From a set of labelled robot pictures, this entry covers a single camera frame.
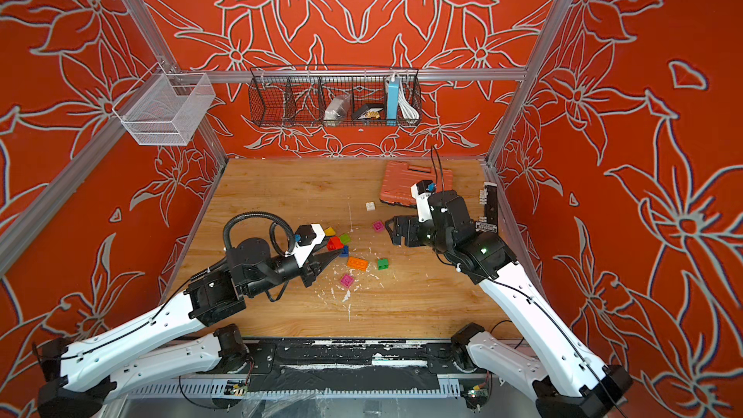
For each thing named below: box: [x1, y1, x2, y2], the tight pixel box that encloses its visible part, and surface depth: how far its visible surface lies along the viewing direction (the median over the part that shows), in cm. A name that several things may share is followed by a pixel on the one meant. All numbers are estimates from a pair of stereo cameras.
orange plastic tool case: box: [379, 160, 454, 209], surface depth 106 cm
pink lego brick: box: [340, 273, 356, 289], surface depth 87 cm
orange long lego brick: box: [346, 256, 369, 272], surface depth 92 cm
